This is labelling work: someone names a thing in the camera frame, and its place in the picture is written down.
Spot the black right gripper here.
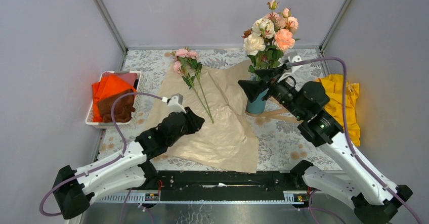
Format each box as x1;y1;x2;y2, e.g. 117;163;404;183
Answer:
238;64;307;119

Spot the cream rose stem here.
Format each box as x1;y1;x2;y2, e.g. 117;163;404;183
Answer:
243;18;279;80

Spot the peach kraft wrapping paper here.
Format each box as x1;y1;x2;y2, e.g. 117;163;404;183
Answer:
158;60;259;173

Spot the pink bud rose stem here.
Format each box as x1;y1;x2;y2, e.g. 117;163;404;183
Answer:
274;8;299;54

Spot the brown paper ribbon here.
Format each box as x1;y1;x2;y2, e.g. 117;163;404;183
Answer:
245;97;302;123

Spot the peach rose stem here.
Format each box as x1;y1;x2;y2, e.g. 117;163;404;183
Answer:
263;0;283;23

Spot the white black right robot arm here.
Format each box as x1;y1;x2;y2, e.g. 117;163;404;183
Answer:
238;66;413;223

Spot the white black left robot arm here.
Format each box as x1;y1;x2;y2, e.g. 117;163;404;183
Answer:
53;107;205;219

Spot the teal cylindrical vase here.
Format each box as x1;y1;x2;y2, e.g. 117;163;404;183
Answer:
246;89;268;114

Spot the floral patterned table mat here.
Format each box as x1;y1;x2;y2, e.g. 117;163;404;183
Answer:
95;47;341;171

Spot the yellow crumpled cloth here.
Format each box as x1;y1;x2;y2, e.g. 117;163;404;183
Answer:
314;74;361;147

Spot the brown cloth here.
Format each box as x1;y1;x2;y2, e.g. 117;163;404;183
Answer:
97;89;135;123

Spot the pink cloth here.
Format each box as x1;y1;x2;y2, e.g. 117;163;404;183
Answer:
101;72;140;87

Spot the white plastic basket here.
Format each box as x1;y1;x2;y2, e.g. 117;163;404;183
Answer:
85;71;144;129

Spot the orange cloth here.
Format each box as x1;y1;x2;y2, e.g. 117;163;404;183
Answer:
92;75;136;123

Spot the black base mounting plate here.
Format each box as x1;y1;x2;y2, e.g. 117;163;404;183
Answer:
137;170;310;202

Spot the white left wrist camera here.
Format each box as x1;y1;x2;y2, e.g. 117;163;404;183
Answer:
162;94;186;113

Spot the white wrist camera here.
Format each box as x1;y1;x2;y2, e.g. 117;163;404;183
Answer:
277;52;302;82
162;94;186;113

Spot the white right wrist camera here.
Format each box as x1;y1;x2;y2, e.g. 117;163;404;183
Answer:
277;52;302;82

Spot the aluminium frame rail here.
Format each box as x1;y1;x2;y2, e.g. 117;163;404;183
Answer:
93;0;127;54

